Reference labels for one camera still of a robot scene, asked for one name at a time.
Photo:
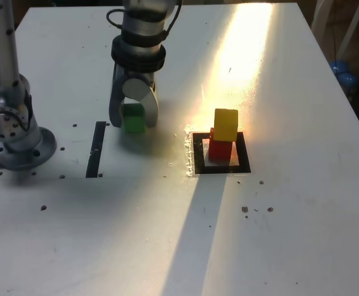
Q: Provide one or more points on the green cube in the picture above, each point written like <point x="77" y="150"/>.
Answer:
<point x="133" y="123"/>

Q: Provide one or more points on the black tape strip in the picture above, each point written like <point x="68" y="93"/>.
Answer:
<point x="93" y="154"/>

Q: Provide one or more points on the yellow cube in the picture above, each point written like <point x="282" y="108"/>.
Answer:
<point x="225" y="124"/>

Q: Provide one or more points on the red cube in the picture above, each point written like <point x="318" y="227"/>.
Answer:
<point x="218" y="151"/>

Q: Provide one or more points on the blue rounded object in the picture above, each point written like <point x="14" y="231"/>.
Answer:
<point x="343" y="75"/>

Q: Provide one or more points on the black tape square outline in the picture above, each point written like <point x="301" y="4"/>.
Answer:
<point x="197" y="157"/>

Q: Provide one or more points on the white frame legs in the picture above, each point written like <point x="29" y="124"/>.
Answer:
<point x="350" y="29"/>

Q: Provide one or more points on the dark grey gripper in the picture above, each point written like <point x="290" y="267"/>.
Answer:
<point x="139" y="75"/>

